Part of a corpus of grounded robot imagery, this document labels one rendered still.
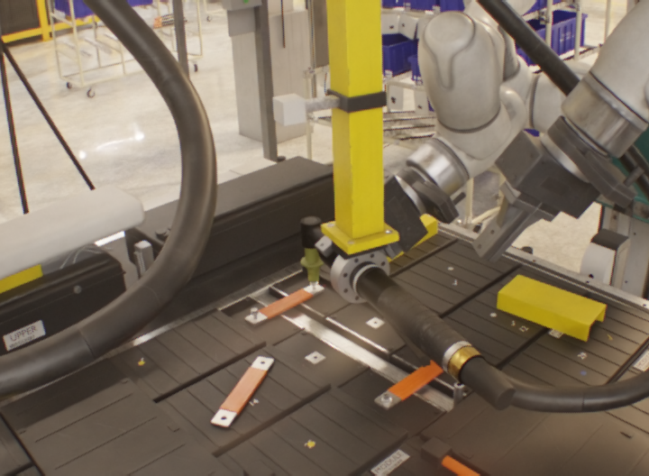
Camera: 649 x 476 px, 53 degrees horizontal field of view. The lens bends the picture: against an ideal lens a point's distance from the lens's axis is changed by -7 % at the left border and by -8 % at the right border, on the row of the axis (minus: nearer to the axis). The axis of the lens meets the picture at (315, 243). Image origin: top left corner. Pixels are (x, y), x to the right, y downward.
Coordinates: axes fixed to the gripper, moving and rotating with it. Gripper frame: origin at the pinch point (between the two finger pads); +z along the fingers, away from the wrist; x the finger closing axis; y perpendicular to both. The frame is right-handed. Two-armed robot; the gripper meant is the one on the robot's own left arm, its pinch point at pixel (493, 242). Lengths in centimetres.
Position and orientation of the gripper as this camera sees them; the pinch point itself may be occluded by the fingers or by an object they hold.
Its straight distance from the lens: 85.0
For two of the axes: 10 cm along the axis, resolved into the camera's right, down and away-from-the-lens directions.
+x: -8.0, -2.3, -5.6
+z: -5.4, 7.0, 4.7
